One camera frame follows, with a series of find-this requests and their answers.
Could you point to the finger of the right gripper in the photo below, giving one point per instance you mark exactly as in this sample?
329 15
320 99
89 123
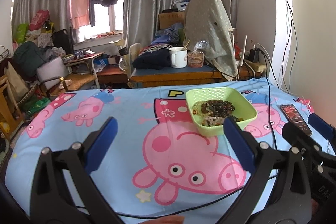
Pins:
321 126
297 138

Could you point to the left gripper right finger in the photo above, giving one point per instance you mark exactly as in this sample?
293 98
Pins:
290 199

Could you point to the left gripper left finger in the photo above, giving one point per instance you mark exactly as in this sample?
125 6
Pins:
51 200

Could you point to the green plastic basket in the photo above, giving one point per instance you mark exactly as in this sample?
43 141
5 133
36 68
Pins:
243 108

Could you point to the pile of bead jewelry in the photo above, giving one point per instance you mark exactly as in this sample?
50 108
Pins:
214 112

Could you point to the person's hand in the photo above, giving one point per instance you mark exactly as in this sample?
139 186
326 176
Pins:
173 219

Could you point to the black smartphone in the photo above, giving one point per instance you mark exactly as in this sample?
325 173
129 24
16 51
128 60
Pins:
295 118

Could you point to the white wifi router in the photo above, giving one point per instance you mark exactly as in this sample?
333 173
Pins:
240 53

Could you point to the black power adapter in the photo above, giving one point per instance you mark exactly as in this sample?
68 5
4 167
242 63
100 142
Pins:
254 55

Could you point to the Peppa Pig blue bedsheet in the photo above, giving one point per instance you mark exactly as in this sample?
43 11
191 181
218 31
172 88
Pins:
158 164

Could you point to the bagged round snack container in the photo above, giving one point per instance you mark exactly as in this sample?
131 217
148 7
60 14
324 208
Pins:
196 57

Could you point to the white storage box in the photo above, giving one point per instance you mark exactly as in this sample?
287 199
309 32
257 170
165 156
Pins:
48 74

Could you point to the grey dotted cloth cover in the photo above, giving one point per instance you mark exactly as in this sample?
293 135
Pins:
207 20

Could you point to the white enamel mug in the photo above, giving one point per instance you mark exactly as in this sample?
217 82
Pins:
178 57

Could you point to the small wooden side table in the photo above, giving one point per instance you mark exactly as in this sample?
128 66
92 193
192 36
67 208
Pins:
89 62

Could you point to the dark green bag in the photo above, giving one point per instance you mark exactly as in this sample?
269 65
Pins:
29 58

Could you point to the wooden desk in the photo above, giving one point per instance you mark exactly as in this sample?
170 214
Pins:
168 76

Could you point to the dark navy folded clothes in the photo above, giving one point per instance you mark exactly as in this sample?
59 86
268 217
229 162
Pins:
154 57

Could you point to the green plastic bag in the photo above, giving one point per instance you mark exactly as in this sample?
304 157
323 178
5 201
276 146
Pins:
20 33

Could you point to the cardboard box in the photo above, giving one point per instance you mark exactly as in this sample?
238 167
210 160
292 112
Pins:
168 19

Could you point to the red plastic bag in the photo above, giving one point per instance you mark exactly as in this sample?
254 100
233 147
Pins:
38 20

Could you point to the pink hanging garment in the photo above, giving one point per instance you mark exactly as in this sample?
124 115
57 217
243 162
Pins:
79 13

